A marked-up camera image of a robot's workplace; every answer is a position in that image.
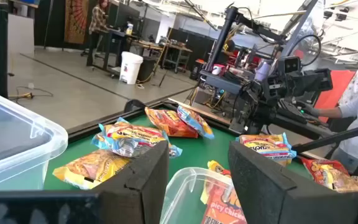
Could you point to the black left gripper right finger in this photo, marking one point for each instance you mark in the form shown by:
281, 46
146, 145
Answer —
253, 186

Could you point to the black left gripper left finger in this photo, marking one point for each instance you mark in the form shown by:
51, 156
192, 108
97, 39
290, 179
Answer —
141, 186

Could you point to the red Saucy noodle packet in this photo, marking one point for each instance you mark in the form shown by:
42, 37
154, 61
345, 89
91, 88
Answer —
222, 205
166, 123
331, 174

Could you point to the blue-edged beef ramen packet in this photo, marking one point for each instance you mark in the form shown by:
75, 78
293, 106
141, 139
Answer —
129, 150
135, 130
194, 119
266, 146

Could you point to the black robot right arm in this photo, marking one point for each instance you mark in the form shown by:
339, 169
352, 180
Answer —
253, 109

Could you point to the red panel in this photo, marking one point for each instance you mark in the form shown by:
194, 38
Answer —
334, 90

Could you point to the clear plastic bin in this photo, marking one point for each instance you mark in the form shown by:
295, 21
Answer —
11, 140
179, 199

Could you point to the white jug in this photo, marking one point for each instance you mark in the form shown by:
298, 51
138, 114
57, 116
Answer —
263, 71

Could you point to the yellow chicken ramen packet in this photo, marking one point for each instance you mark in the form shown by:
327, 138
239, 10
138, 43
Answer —
85, 169

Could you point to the black slanted beam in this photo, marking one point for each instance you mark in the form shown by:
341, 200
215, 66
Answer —
337, 135

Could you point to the green table mat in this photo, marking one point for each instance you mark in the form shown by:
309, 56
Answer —
197, 149

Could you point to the black boom stand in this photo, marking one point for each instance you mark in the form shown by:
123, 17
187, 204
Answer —
224, 31

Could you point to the black trash bin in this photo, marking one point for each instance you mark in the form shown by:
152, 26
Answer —
148, 70

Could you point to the white trash bin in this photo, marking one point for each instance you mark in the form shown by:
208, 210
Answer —
130, 68

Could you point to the wooden workbench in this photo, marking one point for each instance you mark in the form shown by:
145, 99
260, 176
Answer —
177, 51

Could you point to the black standing desk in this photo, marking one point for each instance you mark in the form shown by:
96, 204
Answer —
113, 34

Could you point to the orange mandala tapestry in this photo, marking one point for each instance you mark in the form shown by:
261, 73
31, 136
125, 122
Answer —
76, 21

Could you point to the white board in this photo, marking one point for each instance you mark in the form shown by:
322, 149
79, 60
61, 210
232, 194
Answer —
20, 34

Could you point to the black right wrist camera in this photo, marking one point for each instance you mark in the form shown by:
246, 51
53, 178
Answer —
292, 64

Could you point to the black clamp mount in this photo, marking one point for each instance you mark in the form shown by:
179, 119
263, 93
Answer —
134, 105

